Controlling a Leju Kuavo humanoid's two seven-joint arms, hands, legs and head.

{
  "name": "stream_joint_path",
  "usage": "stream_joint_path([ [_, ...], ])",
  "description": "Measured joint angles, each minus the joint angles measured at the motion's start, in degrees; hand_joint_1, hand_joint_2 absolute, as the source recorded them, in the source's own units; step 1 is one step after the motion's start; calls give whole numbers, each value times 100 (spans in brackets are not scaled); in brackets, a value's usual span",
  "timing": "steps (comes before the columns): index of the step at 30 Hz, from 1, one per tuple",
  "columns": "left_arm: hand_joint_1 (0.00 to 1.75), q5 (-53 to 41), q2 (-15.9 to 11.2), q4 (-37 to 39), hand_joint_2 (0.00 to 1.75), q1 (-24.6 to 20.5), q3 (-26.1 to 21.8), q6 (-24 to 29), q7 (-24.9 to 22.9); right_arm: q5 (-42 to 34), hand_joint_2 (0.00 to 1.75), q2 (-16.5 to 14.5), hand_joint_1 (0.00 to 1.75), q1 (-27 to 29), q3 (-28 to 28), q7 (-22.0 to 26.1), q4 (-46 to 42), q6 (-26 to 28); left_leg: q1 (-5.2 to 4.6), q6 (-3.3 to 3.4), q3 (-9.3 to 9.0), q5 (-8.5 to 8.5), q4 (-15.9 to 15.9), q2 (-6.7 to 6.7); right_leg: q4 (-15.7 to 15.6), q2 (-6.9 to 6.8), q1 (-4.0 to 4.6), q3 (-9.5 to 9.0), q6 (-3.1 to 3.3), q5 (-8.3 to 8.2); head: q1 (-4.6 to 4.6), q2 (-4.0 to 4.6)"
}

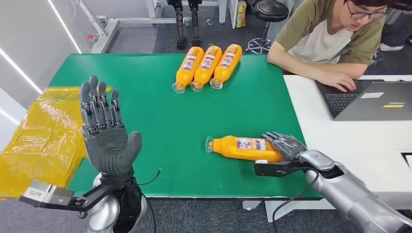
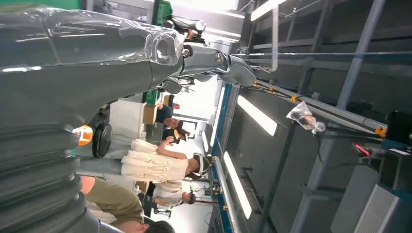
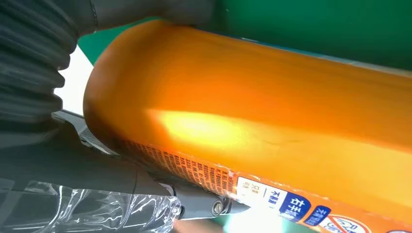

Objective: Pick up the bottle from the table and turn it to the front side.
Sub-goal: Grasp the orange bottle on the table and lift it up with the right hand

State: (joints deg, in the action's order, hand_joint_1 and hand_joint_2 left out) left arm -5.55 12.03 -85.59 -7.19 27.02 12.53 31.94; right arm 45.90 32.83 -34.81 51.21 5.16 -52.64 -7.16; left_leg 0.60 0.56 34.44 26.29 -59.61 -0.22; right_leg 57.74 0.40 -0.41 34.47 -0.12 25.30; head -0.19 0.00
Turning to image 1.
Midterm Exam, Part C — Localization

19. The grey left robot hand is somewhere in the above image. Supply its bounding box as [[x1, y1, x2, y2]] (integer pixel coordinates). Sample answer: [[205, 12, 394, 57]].
[[80, 75, 142, 178]]

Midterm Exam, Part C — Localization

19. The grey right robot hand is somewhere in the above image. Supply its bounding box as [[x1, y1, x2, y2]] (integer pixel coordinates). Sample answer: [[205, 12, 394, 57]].
[[261, 131, 308, 162]]

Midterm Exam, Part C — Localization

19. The orange detergent bottle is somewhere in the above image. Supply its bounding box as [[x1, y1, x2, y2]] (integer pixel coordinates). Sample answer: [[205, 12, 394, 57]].
[[172, 46, 205, 95], [189, 45, 223, 93], [209, 44, 243, 90], [206, 135, 286, 164]]

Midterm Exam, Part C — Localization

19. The yellow plastic wrapped box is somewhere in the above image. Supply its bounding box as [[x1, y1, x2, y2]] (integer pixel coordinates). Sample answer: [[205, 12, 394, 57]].
[[0, 85, 113, 200]]

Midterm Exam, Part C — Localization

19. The green table mat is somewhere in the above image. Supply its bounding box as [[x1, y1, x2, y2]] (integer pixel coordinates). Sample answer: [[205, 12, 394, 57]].
[[48, 53, 323, 199]]

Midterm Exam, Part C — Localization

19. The person's hand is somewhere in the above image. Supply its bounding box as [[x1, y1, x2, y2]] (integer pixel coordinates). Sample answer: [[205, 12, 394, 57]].
[[317, 71, 357, 93]]

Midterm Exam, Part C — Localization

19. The grey laptop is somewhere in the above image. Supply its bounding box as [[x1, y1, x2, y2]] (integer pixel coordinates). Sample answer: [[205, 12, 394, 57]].
[[314, 79, 412, 122]]

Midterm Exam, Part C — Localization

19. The person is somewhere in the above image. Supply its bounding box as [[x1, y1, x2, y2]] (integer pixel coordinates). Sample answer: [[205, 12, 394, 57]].
[[267, 0, 412, 93]]

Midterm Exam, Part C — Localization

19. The black round stool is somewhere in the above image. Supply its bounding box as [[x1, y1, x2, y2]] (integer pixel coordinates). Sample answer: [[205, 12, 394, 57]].
[[245, 0, 290, 54]]

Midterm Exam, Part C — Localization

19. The yellow carton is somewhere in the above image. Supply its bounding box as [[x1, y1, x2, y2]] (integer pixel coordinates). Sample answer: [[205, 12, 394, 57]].
[[235, 0, 247, 28]]

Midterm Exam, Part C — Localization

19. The black robot leg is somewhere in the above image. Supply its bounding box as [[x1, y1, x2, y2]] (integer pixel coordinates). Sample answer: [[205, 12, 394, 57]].
[[167, 0, 187, 51], [188, 0, 203, 48]]

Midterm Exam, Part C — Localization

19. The standing person's leg and shoe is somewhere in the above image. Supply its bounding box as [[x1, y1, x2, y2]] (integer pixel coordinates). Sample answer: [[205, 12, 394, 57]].
[[379, 12, 412, 52]]

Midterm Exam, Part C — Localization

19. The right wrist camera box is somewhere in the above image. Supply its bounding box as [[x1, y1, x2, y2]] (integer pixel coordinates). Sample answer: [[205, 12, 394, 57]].
[[254, 159, 307, 178]]

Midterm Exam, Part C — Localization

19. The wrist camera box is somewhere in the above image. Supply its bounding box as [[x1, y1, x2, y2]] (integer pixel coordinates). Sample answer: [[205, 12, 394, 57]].
[[254, 159, 307, 178], [18, 180, 108, 213]]

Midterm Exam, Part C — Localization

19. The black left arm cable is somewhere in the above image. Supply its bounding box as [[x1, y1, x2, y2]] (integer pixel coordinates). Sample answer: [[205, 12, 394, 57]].
[[137, 167, 162, 186]]

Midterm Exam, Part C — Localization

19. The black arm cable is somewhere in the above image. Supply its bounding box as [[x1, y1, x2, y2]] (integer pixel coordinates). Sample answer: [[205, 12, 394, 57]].
[[272, 167, 320, 233], [137, 167, 162, 186]]

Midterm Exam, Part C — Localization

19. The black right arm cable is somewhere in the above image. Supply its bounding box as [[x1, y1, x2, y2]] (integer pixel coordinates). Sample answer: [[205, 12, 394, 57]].
[[272, 167, 320, 233]]

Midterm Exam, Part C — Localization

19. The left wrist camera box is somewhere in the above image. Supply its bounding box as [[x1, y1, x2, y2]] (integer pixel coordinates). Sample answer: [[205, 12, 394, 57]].
[[18, 180, 108, 213]]

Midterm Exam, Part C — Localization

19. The white metal stand frame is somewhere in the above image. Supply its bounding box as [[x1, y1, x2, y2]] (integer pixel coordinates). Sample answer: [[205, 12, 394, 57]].
[[78, 0, 194, 54]]

